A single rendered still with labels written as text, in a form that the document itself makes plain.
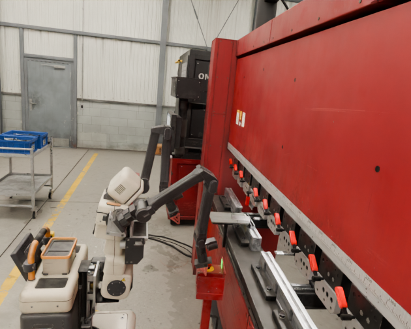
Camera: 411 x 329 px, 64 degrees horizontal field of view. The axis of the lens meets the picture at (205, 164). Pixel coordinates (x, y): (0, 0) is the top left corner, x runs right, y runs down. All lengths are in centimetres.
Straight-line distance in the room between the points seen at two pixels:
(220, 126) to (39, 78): 675
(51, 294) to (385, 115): 166
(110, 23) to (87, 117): 241
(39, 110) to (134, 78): 249
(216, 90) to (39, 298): 209
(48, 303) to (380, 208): 157
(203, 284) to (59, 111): 762
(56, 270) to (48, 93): 744
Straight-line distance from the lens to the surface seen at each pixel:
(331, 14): 141
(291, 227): 156
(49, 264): 202
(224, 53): 304
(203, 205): 176
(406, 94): 99
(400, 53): 104
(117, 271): 199
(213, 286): 205
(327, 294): 130
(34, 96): 927
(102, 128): 906
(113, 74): 894
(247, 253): 218
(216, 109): 302
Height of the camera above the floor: 188
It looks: 13 degrees down
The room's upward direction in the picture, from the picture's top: 6 degrees clockwise
